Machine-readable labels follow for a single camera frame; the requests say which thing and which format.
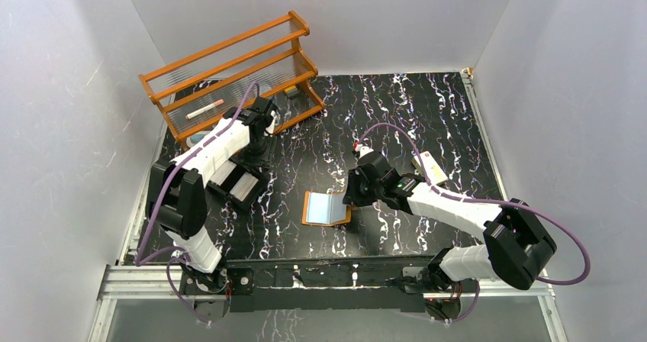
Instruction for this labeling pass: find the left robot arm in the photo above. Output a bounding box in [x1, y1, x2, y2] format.
[141, 97, 278, 293]

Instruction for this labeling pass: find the white pink pen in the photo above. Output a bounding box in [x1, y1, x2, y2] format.
[185, 99, 224, 120]

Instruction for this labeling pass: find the small grey yellow block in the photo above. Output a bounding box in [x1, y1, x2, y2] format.
[283, 85, 299, 99]

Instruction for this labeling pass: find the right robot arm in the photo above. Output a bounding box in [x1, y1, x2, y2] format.
[343, 144, 557, 292]

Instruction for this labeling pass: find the white box with red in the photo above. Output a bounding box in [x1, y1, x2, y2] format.
[412, 151, 449, 186]

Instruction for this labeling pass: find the orange card holder wallet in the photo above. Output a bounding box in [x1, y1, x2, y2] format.
[301, 191, 352, 227]

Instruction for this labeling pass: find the blue packaged item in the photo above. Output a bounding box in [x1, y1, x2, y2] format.
[185, 131, 208, 148]

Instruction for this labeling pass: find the orange wooden shelf rack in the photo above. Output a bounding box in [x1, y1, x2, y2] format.
[139, 11, 325, 150]

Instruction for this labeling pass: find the white card stack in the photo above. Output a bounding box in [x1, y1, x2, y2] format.
[230, 173, 258, 202]
[209, 160, 236, 186]

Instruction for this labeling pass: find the black card tray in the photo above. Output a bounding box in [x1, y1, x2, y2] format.
[207, 158, 269, 211]

